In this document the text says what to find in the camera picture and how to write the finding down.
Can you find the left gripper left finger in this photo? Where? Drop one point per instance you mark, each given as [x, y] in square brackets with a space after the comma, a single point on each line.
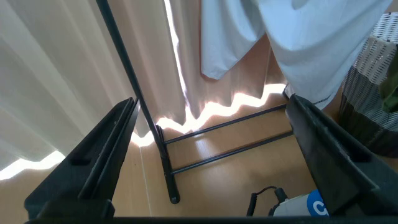
[93, 161]

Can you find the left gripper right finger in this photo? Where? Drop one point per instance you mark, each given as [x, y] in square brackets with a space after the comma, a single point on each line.
[339, 168]

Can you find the green garment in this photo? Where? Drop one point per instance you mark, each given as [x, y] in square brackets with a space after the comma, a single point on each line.
[390, 87]

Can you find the pale grey shorts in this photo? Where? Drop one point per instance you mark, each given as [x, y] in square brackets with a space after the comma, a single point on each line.
[311, 37]

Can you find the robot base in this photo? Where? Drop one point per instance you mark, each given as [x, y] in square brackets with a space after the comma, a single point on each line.
[295, 205]

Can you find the black clothes rack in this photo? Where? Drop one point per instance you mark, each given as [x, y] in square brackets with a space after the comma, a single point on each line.
[168, 174]

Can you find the white laundry basket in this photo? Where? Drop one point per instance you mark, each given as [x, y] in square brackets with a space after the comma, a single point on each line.
[357, 93]

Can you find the beige curtain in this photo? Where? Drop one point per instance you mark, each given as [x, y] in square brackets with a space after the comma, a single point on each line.
[46, 77]

